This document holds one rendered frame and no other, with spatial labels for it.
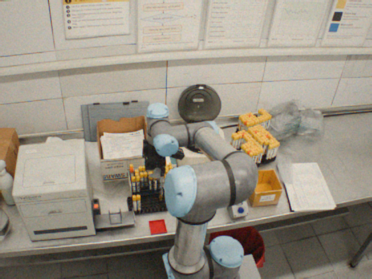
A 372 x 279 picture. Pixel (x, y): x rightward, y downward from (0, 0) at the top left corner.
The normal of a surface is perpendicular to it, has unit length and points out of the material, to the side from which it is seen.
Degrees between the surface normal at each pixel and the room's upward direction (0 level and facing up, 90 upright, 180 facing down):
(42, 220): 90
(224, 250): 7
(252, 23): 95
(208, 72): 90
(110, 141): 1
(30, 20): 90
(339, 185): 0
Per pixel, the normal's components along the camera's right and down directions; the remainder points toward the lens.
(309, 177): 0.05, -0.76
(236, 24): 0.22, 0.69
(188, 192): 0.16, -0.13
